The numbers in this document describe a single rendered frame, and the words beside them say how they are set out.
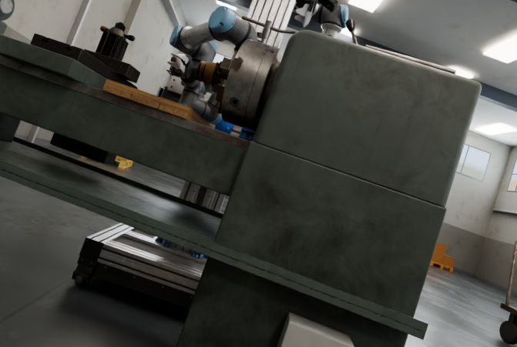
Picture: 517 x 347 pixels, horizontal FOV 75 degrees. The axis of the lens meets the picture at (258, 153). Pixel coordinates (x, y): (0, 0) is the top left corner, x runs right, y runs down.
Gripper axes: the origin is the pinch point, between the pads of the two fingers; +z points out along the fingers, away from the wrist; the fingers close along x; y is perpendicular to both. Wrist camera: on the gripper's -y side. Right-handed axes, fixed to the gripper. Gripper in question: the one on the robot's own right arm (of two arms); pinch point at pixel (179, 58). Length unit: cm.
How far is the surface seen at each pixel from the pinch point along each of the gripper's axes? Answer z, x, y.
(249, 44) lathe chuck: 8.6, 8.8, -25.6
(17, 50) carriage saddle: 19, -19, 44
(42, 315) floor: -12, -108, 22
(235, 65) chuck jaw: 11.7, -0.6, -24.1
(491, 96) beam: -822, 400, -520
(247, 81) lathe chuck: 12.0, -4.9, -29.6
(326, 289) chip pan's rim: 25, -57, -70
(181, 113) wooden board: 14.2, -21.8, -12.9
